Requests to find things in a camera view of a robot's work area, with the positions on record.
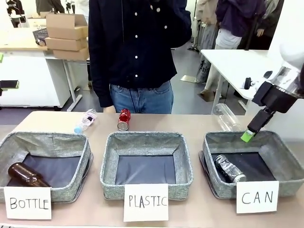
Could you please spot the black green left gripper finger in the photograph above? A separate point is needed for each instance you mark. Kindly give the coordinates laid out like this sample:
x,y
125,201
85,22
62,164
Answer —
x,y
9,84
1,57

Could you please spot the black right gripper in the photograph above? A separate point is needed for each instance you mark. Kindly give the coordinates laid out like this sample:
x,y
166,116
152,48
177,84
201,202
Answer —
x,y
275,96

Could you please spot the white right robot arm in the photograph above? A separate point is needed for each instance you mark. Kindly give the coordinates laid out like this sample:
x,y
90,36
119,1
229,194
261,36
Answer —
x,y
291,53

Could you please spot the grey fabric basket can label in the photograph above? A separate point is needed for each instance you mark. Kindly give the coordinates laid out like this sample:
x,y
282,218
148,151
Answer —
x,y
282,152

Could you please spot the crushed silver black can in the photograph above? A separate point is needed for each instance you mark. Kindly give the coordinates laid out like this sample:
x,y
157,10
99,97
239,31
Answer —
x,y
228,168

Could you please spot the grey fabric basket bottle label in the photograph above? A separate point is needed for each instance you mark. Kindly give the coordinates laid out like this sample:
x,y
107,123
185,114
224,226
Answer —
x,y
47,145

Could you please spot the white paper label CAN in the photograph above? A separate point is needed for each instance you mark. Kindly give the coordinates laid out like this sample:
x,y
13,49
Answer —
x,y
257,197

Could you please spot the grey fabric basket plastic label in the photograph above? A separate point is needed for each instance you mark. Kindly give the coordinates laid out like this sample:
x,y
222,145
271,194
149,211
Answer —
x,y
145,145

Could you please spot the red drink can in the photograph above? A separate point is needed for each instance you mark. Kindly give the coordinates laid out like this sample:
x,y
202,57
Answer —
x,y
124,118

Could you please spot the person's right hand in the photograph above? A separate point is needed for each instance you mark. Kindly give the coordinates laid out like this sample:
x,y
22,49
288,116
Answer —
x,y
109,110

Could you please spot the white desk with wooden top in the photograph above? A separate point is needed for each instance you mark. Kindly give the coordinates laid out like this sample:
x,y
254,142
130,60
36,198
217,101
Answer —
x,y
28,71

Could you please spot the clear plastic bottle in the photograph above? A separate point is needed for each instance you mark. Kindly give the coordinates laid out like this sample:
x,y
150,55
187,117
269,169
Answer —
x,y
228,118

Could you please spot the small black cylinder device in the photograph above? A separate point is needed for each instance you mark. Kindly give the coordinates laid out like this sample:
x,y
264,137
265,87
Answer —
x,y
248,83

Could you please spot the white table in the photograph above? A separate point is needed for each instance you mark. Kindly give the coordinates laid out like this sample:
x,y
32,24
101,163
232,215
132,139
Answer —
x,y
237,69

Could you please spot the flat cardboard box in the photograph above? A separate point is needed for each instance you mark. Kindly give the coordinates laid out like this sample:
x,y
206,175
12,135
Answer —
x,y
71,54
65,44

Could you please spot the large open cardboard box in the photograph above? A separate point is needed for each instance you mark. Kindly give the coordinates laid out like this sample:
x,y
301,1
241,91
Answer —
x,y
65,26

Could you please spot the grey printed bag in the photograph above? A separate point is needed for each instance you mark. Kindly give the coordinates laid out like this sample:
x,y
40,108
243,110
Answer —
x,y
203,70

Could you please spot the crushed plastic bottle blue cap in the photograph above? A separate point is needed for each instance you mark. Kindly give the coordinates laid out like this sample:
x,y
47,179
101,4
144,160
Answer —
x,y
86,121

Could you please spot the brown glass bottle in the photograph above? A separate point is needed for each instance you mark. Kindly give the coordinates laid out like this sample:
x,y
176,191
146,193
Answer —
x,y
23,174

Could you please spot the person in purple jacket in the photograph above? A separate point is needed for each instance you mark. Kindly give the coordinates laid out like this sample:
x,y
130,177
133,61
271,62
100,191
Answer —
x,y
237,21

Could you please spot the white paper label BOTTLE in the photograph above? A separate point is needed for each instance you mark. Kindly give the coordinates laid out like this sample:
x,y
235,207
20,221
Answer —
x,y
28,203

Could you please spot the person in beige clothes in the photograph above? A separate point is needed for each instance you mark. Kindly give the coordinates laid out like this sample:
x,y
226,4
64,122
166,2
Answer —
x,y
206,12

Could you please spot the person in navy shirt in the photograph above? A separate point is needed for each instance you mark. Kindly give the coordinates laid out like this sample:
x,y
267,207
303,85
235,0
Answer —
x,y
135,47

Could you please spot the white paper label PLASTIC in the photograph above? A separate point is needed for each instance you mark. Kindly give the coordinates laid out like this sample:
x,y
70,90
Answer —
x,y
146,202

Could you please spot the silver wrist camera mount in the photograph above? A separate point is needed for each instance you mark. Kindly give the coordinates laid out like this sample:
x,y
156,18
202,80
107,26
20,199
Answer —
x,y
286,77

